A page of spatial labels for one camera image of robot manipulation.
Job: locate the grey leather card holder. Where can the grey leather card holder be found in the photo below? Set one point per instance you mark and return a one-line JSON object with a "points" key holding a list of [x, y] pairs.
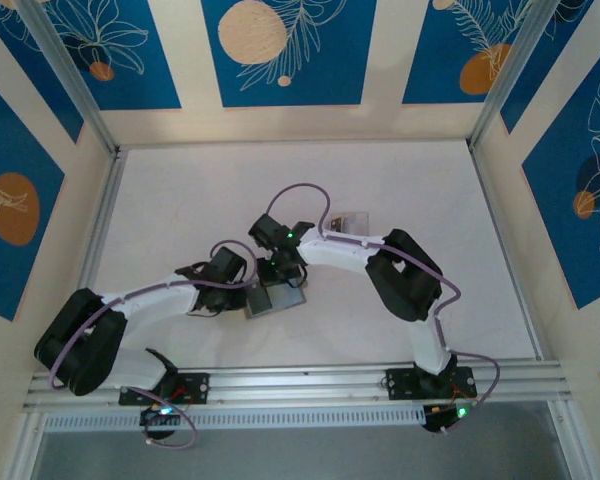
{"points": [[290, 300]]}

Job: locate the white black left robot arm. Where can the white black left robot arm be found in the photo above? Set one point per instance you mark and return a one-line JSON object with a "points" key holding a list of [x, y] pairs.
{"points": [[150, 300]]}

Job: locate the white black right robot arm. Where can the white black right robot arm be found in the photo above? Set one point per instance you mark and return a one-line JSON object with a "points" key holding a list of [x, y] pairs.
{"points": [[340, 252]]}

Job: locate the black left controller board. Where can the black left controller board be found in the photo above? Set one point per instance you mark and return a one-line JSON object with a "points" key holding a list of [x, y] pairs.
{"points": [[160, 425]]}

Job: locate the black controller board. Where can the black controller board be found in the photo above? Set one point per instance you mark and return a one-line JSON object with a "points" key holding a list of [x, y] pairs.
{"points": [[160, 425], [437, 422]]}

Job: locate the black right controller board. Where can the black right controller board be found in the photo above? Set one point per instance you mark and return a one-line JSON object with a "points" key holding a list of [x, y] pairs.
{"points": [[437, 422]]}

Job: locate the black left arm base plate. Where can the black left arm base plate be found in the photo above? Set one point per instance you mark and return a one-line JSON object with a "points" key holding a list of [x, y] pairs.
{"points": [[200, 387]]}

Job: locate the aluminium front rail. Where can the aluminium front rail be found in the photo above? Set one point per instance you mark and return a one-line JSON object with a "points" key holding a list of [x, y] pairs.
{"points": [[300, 387]]}

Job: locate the aluminium side rail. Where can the aluminium side rail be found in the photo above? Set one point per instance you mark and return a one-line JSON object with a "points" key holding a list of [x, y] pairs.
{"points": [[505, 250], [97, 240]]}

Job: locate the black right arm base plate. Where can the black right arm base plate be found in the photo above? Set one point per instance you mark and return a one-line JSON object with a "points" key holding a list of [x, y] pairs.
{"points": [[400, 382]]}

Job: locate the blue floral wall panel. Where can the blue floral wall panel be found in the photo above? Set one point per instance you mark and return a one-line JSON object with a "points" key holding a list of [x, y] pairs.
{"points": [[555, 200], [545, 65], [155, 75], [30, 65], [30, 150], [330, 60], [430, 50]]}

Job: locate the aluminium frame post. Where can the aluminium frame post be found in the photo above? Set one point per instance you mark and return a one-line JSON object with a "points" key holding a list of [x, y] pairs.
{"points": [[505, 75], [70, 75]]}

